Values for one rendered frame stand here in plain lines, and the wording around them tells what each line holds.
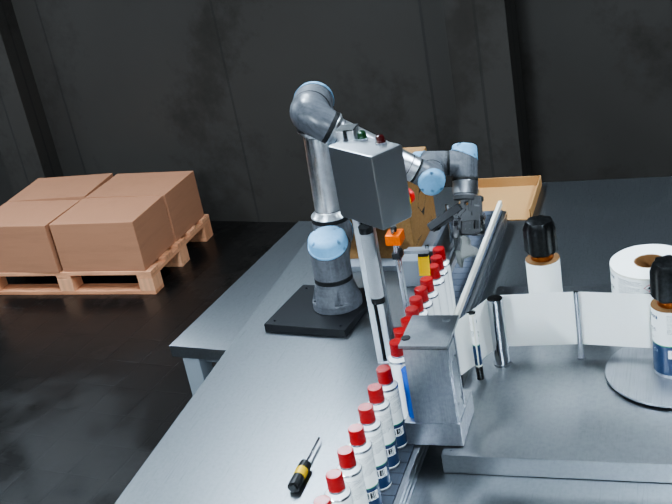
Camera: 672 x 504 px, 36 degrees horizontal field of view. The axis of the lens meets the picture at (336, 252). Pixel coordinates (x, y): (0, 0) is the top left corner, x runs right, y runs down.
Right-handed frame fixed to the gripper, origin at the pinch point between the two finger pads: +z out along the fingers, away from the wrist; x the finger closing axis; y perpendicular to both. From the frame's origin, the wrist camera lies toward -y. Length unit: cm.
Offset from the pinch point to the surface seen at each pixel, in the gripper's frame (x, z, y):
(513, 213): 55, -20, 7
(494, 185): 76, -33, -4
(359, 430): -98, 39, 1
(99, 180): 219, -66, -263
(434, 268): -35.6, 3.3, 1.5
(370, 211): -63, -9, -7
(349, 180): -63, -17, -12
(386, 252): 21.9, -5.4, -28.9
